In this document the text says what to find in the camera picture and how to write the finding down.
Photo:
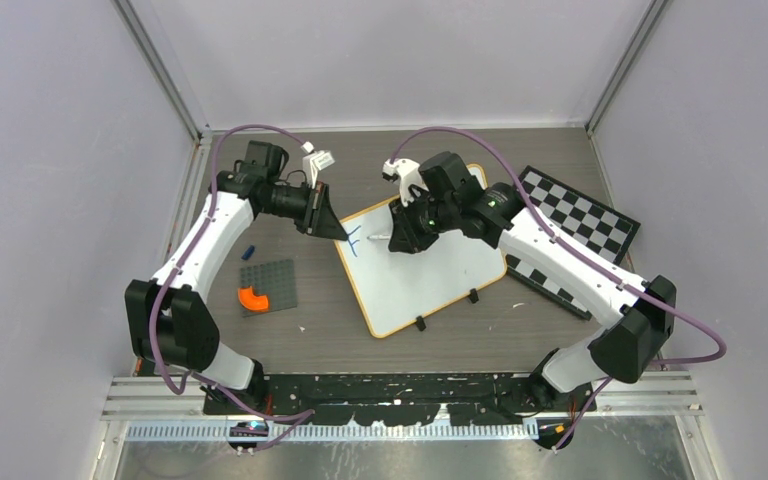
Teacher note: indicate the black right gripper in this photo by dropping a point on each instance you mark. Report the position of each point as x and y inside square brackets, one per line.
[405, 237]

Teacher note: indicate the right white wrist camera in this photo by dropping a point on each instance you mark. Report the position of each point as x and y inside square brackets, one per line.
[405, 173]

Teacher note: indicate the grey lego baseplate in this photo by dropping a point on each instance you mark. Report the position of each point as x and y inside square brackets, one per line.
[276, 279]

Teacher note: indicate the black white chessboard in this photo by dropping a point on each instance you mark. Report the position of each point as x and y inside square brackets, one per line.
[602, 229]

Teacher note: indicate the blue marker cap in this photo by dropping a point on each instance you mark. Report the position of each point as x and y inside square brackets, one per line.
[247, 254]

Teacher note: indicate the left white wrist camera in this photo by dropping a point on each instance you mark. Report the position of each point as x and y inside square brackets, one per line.
[314, 161]

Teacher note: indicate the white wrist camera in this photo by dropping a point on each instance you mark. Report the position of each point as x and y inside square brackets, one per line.
[314, 161]
[405, 173]

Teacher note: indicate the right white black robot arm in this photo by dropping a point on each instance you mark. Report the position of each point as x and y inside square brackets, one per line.
[441, 195]

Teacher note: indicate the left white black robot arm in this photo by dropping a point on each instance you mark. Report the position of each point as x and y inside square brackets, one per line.
[168, 313]

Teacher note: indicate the orange curved block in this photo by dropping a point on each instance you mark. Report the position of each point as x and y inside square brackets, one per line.
[253, 301]

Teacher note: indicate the aluminium frame rail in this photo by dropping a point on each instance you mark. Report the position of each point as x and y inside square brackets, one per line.
[152, 413]

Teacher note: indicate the yellow framed whiteboard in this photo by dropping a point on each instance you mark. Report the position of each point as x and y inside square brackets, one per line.
[394, 290]

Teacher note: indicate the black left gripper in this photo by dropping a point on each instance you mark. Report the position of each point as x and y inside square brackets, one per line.
[318, 217]

